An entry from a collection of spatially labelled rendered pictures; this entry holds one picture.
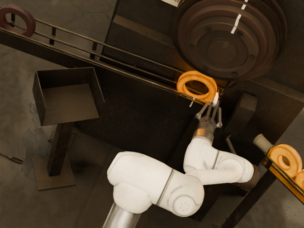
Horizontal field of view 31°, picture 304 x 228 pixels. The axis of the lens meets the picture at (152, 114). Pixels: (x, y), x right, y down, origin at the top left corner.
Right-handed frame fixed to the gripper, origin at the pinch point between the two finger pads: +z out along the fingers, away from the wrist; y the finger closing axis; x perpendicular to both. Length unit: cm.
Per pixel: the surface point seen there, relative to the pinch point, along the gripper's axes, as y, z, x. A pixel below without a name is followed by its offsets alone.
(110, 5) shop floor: -77, 112, -85
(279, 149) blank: 34.4, -12.8, 1.0
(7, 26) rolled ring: -103, 0, -11
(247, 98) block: 13.2, 3.7, 5.3
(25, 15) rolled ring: -95, 0, 2
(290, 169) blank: 42.1, -18.4, -2.1
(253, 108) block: 16.9, -0.5, 5.7
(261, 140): 27.0, -7.6, -4.5
